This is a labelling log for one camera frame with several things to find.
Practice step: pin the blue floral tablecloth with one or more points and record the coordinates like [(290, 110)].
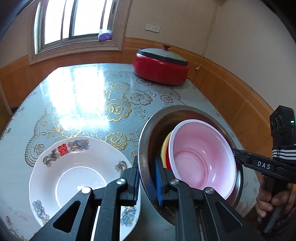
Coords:
[(103, 101)]

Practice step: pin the smaller white decorated plate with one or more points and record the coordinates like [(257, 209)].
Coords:
[(71, 165)]

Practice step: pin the right hand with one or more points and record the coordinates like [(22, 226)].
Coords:
[(265, 203)]

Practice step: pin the window with grey frame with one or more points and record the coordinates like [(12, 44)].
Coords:
[(62, 28)]

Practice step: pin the purple white bag on sill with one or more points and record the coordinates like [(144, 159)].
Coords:
[(104, 35)]

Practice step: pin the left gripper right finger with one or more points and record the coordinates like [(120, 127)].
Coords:
[(200, 214)]

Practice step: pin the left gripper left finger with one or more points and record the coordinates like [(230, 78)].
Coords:
[(94, 214)]

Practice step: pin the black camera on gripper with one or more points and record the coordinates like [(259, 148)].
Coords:
[(282, 125)]

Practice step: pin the red plastic bowl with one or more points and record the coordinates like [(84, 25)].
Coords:
[(201, 157)]

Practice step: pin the stainless steel bowl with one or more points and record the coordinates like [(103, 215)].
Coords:
[(151, 140)]

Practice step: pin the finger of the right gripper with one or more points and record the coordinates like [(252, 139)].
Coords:
[(238, 155)]

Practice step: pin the red electric pot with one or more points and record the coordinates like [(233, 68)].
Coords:
[(161, 66)]

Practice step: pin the yellow plastic bowl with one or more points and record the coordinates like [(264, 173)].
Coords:
[(165, 153)]

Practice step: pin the white wall socket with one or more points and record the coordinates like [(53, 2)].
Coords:
[(152, 28)]

